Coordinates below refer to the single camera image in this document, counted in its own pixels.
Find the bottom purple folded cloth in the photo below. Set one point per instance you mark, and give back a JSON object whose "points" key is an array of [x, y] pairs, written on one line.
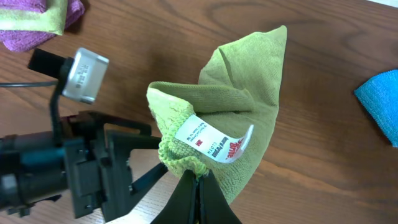
{"points": [[22, 41]]}

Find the top purple folded cloth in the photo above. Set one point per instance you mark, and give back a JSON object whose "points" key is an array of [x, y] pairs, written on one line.
{"points": [[25, 5]]}

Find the folded green cloth in stack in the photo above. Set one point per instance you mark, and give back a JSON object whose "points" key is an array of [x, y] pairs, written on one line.
{"points": [[52, 20]]}

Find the blue crumpled cloth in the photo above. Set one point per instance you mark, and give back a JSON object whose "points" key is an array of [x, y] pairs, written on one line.
{"points": [[379, 97]]}

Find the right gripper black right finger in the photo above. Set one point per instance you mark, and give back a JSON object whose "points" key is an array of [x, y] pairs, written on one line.
{"points": [[213, 207]]}

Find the green microfibre cloth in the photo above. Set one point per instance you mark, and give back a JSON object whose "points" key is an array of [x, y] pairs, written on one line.
{"points": [[223, 124]]}

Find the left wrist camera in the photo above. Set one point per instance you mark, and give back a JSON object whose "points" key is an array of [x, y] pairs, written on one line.
{"points": [[85, 76]]}

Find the purple folded cloth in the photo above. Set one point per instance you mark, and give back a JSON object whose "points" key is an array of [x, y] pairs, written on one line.
{"points": [[25, 5], [22, 41]]}

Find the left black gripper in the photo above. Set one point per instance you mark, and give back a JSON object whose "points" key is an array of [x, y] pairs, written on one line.
{"points": [[97, 150]]}

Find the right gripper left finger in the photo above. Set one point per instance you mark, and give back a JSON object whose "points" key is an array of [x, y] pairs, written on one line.
{"points": [[181, 207]]}

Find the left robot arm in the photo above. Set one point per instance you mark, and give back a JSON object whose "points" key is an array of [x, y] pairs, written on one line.
{"points": [[32, 170]]}

